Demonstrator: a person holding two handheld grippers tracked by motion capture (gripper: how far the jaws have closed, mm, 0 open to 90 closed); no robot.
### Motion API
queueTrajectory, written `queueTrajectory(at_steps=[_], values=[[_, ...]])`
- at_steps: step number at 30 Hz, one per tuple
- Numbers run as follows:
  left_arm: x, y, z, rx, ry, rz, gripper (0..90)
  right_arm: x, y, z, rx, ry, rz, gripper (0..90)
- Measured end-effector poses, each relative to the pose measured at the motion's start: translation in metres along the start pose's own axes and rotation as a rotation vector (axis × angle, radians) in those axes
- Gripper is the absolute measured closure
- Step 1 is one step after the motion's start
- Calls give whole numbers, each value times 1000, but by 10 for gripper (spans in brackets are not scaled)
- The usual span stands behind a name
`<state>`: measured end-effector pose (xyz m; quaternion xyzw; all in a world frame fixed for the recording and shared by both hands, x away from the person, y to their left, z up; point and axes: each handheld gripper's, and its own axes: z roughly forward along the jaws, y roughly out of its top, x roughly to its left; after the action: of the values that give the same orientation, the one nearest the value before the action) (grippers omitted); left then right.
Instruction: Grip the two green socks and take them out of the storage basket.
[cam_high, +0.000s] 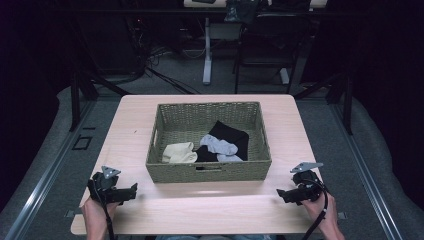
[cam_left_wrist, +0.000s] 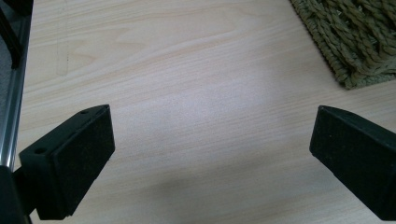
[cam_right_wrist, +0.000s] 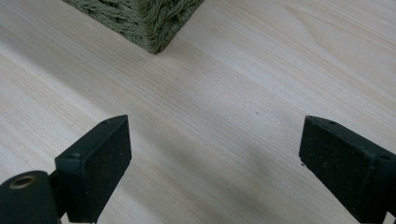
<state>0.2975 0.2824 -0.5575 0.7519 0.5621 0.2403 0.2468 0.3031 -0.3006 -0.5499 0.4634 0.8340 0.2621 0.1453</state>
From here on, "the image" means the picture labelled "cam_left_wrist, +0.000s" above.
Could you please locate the black stand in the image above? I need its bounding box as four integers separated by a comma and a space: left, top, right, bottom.
0, 0, 35, 70

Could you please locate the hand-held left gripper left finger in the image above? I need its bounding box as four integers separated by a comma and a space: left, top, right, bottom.
19, 104, 116, 221

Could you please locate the metal table edge rail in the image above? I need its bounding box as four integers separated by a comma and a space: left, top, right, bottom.
0, 12, 33, 172

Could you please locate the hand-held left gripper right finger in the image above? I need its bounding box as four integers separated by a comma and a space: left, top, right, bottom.
309, 105, 396, 221

